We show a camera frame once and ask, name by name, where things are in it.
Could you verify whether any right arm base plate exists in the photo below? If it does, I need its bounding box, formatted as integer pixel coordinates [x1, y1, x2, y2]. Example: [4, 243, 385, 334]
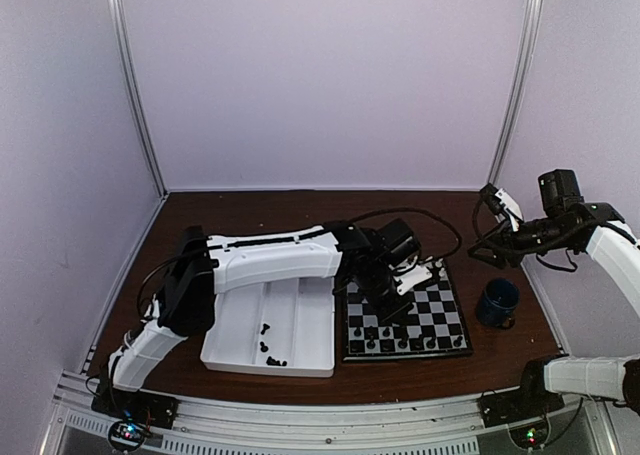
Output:
[478, 387, 565, 428]

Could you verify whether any white plastic tray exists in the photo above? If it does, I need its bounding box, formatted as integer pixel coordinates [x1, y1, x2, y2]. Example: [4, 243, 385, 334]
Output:
[200, 278, 335, 378]

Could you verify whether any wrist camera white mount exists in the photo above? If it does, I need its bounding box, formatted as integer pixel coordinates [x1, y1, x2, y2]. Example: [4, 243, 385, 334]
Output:
[393, 259, 444, 296]
[480, 183, 524, 232]

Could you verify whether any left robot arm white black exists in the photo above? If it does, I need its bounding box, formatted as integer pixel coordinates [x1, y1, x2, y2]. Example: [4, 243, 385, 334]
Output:
[99, 219, 432, 419]

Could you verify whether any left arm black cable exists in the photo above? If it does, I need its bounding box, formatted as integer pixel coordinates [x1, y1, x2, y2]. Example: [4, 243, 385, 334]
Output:
[344, 209, 462, 271]

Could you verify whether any black and silver chessboard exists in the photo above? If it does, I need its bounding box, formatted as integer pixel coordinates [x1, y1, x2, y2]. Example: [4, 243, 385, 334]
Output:
[341, 260, 473, 363]

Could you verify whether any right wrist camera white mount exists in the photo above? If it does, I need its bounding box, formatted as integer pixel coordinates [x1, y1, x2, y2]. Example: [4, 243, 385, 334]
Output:
[480, 183, 524, 232]

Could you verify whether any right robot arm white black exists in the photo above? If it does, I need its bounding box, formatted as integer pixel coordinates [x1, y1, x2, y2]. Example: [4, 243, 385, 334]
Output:
[468, 169, 639, 425]

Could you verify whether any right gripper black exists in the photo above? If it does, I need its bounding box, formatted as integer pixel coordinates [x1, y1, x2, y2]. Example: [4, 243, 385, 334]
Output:
[468, 215, 574, 269]

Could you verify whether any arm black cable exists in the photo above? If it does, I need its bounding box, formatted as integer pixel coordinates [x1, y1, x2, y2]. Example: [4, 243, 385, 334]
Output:
[472, 194, 579, 274]
[344, 209, 462, 271]

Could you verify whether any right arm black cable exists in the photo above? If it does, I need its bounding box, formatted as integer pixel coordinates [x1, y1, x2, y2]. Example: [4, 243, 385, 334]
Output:
[472, 194, 579, 274]

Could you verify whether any left aluminium frame post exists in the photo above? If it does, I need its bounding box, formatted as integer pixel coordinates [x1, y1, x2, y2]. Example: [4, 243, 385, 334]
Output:
[107, 0, 168, 199]

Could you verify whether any aluminium frame post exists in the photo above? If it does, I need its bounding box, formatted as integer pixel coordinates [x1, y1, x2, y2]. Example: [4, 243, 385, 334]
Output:
[487, 0, 544, 185]
[107, 0, 168, 199]

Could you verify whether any black chess piece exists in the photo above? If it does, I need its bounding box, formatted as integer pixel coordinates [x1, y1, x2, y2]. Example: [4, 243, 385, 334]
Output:
[381, 340, 395, 352]

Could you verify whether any aluminium front rail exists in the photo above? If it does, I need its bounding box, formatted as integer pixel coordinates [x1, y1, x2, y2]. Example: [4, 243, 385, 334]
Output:
[35, 371, 622, 454]

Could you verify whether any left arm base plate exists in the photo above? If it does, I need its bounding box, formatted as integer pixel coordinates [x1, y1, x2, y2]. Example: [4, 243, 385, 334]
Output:
[91, 388, 179, 429]

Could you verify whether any dark blue mug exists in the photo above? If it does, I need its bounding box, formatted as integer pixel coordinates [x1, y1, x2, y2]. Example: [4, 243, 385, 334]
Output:
[475, 278, 520, 330]

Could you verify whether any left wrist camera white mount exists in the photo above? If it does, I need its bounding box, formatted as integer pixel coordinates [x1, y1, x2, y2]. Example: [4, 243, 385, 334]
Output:
[393, 259, 444, 296]

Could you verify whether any right aluminium frame post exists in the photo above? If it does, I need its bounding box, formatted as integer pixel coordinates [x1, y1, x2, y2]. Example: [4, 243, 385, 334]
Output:
[487, 0, 544, 185]

